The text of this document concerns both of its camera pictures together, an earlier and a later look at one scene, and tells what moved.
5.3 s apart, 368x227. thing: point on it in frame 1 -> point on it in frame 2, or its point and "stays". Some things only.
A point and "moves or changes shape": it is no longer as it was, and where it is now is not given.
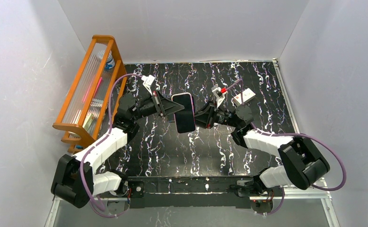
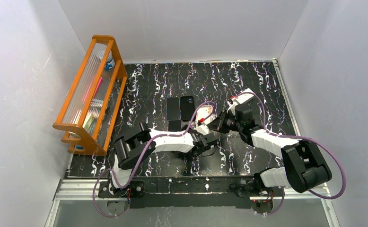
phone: x=185 y=119 moves or changes shape
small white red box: x=248 y=95 stays
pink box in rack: x=89 y=87 stays
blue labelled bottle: x=110 y=62 stays
